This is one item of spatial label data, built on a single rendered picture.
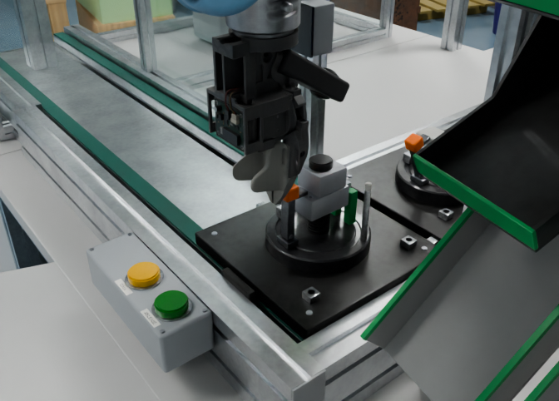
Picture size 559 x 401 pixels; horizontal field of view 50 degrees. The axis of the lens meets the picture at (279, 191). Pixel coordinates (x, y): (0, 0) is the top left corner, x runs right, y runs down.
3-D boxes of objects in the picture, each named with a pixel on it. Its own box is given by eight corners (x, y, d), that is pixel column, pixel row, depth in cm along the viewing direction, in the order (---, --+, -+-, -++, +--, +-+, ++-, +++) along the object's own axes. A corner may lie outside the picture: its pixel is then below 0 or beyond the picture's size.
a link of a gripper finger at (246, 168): (227, 204, 73) (224, 134, 68) (267, 188, 76) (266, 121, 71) (242, 215, 71) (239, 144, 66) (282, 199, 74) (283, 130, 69)
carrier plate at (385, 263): (306, 343, 68) (307, 329, 67) (195, 244, 84) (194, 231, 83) (443, 262, 81) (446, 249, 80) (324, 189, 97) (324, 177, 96)
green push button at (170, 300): (165, 329, 70) (164, 316, 69) (149, 310, 72) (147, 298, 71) (195, 314, 72) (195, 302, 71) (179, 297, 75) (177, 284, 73)
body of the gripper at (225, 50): (207, 136, 67) (200, 29, 61) (269, 117, 72) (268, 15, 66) (247, 162, 62) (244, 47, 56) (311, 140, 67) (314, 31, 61)
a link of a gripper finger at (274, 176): (242, 215, 71) (239, 144, 66) (282, 199, 74) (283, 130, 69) (258, 227, 68) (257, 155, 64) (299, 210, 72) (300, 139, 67)
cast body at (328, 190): (311, 222, 76) (313, 173, 72) (289, 207, 78) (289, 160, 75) (359, 200, 80) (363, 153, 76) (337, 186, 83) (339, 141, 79)
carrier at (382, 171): (451, 258, 82) (466, 177, 75) (331, 185, 98) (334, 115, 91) (550, 200, 94) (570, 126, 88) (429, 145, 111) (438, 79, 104)
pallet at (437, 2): (495, 16, 535) (497, 3, 530) (414, 25, 512) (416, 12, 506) (424, -13, 631) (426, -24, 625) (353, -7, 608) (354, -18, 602)
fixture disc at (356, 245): (312, 289, 73) (312, 275, 72) (244, 235, 83) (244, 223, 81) (392, 246, 80) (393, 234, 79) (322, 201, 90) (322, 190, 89)
